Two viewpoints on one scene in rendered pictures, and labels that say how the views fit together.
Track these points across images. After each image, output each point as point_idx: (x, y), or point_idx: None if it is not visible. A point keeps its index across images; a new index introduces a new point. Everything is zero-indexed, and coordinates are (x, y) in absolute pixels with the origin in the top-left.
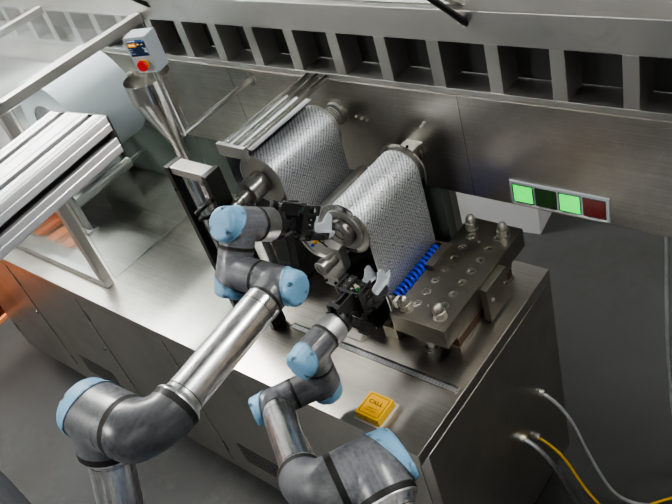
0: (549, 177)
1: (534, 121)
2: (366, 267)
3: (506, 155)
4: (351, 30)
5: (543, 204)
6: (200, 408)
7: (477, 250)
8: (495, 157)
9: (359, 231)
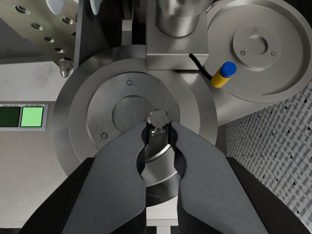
0: (2, 140)
1: (2, 203)
2: (92, 8)
3: (42, 157)
4: None
5: (12, 109)
6: None
7: (66, 47)
8: (55, 152)
9: (70, 132)
